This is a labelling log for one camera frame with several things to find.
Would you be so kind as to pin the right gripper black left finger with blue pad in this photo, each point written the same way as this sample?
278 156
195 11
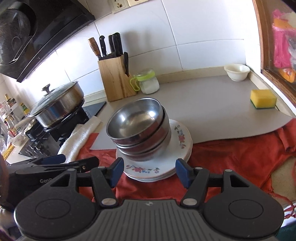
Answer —
102 180

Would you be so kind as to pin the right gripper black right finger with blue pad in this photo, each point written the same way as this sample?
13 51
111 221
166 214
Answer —
197 181

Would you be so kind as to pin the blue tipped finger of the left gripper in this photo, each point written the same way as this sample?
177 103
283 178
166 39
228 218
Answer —
52 160

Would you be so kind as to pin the white folded towel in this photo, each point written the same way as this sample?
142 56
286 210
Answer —
71 147

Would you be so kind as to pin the black gas stove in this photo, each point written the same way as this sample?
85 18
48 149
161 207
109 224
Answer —
45 142

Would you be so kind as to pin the top floral white plate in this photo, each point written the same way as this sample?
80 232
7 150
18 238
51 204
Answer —
180 139

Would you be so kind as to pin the floral white plate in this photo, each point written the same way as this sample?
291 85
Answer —
180 139
160 168

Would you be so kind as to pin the lower floral white plate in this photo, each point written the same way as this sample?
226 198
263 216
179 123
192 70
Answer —
160 168

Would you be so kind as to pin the bottom steel bowl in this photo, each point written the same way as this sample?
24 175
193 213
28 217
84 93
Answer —
159 145

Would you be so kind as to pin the steel bowl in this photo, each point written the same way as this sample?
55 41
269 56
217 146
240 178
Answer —
142 104
143 130
159 145

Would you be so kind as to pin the steel pot with glass lid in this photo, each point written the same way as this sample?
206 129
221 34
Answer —
57 104

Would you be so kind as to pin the middle steel bowl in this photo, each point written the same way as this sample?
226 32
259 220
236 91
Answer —
143 130

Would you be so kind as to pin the red cloth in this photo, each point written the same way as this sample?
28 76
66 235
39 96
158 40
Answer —
254 158

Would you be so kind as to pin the top steel bowl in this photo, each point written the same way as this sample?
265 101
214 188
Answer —
142 104

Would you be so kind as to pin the wooden knife block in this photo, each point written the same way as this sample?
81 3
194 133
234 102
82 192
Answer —
115 81

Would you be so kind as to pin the yellow green sponge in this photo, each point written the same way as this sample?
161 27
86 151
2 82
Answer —
263 98

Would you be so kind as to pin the glass jar green lid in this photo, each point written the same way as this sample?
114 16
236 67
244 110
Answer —
145 81

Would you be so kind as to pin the white ceramic bowl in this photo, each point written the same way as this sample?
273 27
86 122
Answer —
237 72

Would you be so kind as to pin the black scissors in block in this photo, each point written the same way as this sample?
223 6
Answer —
126 63

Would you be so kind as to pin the black range hood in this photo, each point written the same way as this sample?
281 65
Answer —
31 30

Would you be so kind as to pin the wooden handled knife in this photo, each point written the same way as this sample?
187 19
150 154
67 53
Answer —
93 44

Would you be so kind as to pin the black handled cleaver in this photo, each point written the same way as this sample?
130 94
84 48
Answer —
115 44

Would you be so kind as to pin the black handled knife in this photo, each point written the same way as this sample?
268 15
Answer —
102 45

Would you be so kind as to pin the wall power socket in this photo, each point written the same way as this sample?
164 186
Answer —
118 5

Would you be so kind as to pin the wooden window frame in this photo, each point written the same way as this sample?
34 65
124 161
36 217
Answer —
276 25

